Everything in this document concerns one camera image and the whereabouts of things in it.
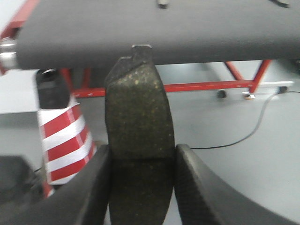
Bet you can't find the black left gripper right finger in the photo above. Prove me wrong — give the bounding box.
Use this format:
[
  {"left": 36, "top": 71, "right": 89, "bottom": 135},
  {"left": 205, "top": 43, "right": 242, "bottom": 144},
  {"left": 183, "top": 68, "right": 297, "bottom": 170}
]
[{"left": 175, "top": 144, "right": 295, "bottom": 225}]

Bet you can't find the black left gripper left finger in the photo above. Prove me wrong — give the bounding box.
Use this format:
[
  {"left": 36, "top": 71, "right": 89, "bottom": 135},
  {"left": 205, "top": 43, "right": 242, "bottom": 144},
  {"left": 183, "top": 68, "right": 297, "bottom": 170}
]
[{"left": 2, "top": 145, "right": 111, "bottom": 225}]

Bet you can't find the grey brake pad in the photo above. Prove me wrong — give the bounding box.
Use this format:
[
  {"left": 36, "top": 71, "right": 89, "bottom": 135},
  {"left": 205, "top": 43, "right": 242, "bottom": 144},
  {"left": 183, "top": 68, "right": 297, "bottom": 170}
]
[{"left": 105, "top": 45, "right": 175, "bottom": 225}]

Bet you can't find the dark grey conveyor belt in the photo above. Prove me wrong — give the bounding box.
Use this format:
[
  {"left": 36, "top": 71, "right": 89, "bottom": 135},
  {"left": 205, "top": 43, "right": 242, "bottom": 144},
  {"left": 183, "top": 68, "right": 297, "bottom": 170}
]
[{"left": 16, "top": 0, "right": 300, "bottom": 69}]

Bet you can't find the left red white traffic cone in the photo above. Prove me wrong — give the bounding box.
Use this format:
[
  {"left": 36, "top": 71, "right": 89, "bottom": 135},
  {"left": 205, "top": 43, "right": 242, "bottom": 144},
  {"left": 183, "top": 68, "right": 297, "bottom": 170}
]
[{"left": 35, "top": 69, "right": 97, "bottom": 198}]

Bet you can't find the black floor cable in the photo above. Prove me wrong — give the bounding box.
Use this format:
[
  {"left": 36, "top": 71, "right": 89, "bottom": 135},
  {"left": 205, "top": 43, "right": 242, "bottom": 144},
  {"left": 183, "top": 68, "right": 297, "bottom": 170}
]
[{"left": 189, "top": 90, "right": 300, "bottom": 150}]

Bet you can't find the red conveyor frame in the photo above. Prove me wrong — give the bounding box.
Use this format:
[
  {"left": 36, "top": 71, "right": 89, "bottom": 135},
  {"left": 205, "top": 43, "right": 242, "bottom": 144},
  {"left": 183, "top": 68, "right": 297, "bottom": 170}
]
[{"left": 0, "top": 0, "right": 271, "bottom": 99}]

